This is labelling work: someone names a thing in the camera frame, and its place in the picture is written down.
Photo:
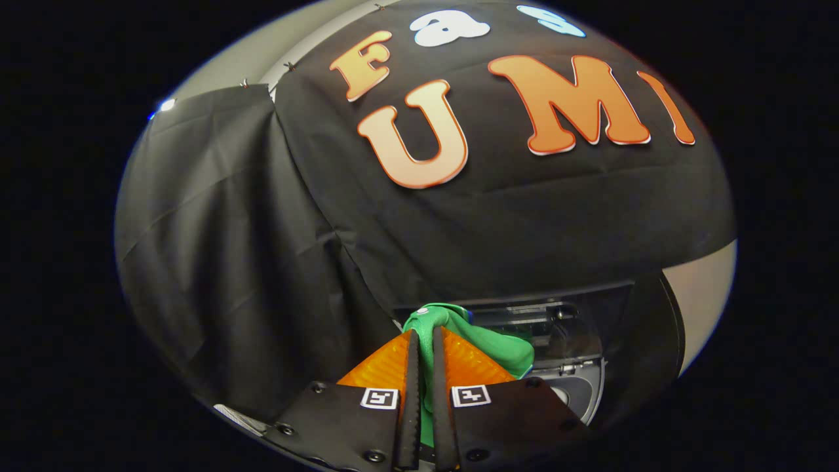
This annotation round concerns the ceiling light strip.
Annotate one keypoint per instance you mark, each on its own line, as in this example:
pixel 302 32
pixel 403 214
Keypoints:
pixel 167 104

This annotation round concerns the green polo shirt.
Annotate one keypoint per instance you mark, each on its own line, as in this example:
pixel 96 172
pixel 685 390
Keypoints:
pixel 498 347

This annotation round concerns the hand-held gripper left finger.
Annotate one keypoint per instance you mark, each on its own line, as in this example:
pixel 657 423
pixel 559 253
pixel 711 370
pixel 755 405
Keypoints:
pixel 409 406

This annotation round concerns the black backdrop cloth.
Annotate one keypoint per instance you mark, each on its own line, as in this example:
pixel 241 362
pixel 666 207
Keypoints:
pixel 262 262

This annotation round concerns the grey washing machine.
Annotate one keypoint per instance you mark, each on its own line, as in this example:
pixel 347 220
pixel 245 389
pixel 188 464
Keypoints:
pixel 577 393

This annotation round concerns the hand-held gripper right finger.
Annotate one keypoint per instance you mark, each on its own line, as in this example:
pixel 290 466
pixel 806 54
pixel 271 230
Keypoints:
pixel 442 406

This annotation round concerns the row of black cloth clips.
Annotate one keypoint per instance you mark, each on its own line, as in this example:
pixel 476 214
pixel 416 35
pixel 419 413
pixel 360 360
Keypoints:
pixel 288 66

